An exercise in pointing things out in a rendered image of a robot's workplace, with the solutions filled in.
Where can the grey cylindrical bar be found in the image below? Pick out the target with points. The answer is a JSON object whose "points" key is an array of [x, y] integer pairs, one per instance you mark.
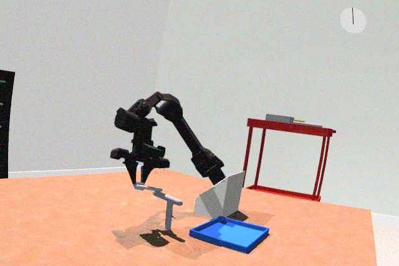
{"points": [[169, 206]]}

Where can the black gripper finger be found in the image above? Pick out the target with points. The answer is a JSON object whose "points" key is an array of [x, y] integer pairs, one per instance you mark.
{"points": [[145, 171], [132, 169]]}

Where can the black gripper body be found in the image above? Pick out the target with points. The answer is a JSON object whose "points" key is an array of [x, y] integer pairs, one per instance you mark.
{"points": [[118, 153]]}

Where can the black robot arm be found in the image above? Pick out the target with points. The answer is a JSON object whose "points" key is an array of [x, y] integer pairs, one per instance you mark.
{"points": [[133, 120]]}

